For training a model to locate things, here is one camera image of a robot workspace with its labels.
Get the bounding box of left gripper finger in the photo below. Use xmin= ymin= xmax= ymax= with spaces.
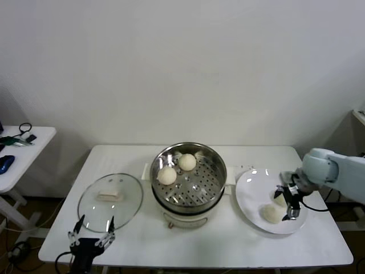
xmin=95 ymin=216 xmax=116 ymax=248
xmin=67 ymin=214 xmax=86 ymax=248

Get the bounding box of white electric cooker base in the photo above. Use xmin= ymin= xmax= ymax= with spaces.
xmin=141 ymin=163 xmax=237 ymax=230

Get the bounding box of white side table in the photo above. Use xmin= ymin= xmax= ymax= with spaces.
xmin=0 ymin=125 xmax=57 ymax=239

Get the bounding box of black ring strap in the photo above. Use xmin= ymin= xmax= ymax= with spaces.
xmin=11 ymin=122 xmax=32 ymax=138

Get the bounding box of glass lid with cream handle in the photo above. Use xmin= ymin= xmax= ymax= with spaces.
xmin=77 ymin=172 xmax=143 ymax=233

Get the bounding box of white steamed baozi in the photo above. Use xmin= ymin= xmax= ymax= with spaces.
xmin=259 ymin=204 xmax=286 ymax=225
xmin=269 ymin=191 xmax=287 ymax=208
xmin=156 ymin=167 xmax=177 ymax=186
xmin=178 ymin=153 xmax=197 ymax=172

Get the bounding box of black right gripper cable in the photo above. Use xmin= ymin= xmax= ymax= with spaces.
xmin=299 ymin=196 xmax=329 ymax=212

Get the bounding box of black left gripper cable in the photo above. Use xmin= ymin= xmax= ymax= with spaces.
xmin=55 ymin=251 xmax=74 ymax=274

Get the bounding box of white shelf edge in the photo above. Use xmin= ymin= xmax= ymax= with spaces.
xmin=351 ymin=108 xmax=365 ymax=126

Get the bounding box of white table frame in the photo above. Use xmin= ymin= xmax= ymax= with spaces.
xmin=340 ymin=207 xmax=365 ymax=232

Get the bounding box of perforated steel steamer basket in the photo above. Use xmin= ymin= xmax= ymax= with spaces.
xmin=150 ymin=142 xmax=228 ymax=207

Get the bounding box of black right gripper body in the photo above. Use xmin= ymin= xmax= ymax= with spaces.
xmin=283 ymin=183 xmax=304 ymax=209

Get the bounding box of white round plate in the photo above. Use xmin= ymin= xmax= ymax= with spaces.
xmin=235 ymin=168 xmax=309 ymax=235

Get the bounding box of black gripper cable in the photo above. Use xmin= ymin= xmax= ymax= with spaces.
xmin=299 ymin=196 xmax=329 ymax=212
xmin=55 ymin=251 xmax=74 ymax=274

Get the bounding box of green handled tool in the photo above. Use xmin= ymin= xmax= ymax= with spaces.
xmin=0 ymin=136 xmax=35 ymax=148

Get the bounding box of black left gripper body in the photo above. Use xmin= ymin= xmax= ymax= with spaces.
xmin=69 ymin=238 xmax=103 ymax=274

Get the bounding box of floor power strip with cables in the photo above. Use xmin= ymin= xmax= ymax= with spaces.
xmin=0 ymin=218 xmax=43 ymax=272

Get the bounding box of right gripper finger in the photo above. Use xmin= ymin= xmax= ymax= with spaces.
xmin=281 ymin=207 xmax=301 ymax=222
xmin=272 ymin=184 xmax=286 ymax=200

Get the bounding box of blue computer mouse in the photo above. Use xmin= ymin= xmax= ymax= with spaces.
xmin=0 ymin=155 xmax=15 ymax=175

